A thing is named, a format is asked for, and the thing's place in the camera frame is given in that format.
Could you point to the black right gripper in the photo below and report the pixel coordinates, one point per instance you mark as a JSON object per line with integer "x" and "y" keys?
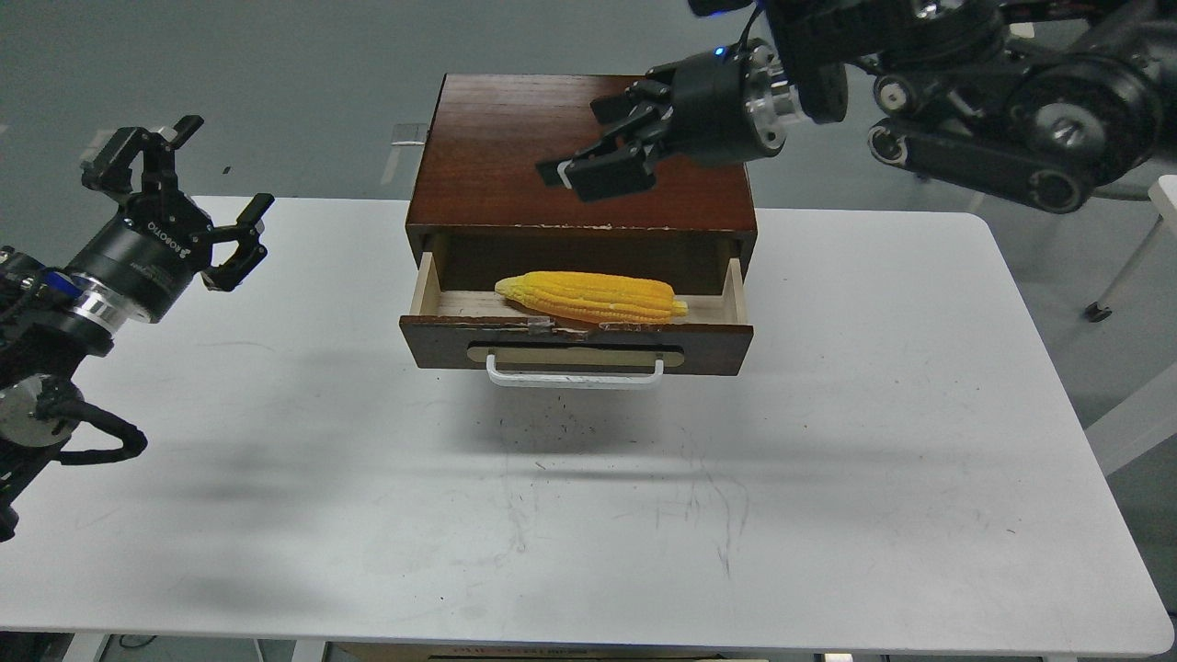
{"x": 717, "y": 107}

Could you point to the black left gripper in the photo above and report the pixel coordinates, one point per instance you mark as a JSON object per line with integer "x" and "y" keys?
{"x": 146, "y": 252}

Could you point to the yellow corn cob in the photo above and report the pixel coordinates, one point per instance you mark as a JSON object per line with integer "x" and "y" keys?
{"x": 594, "y": 298}

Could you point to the wooden drawer with dark front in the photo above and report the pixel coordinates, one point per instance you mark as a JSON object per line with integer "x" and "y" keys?
{"x": 458, "y": 330}

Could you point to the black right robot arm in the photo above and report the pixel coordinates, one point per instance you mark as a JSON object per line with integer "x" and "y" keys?
{"x": 1043, "y": 103}

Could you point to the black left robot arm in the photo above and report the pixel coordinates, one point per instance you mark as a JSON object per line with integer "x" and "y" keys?
{"x": 53, "y": 321}

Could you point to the dark wooden cabinet box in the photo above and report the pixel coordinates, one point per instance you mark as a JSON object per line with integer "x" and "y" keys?
{"x": 490, "y": 130}

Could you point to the grey office chair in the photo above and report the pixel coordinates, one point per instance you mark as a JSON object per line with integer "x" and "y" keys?
{"x": 1161, "y": 196}

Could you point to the white drawer handle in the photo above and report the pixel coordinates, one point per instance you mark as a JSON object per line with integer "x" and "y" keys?
{"x": 577, "y": 380}

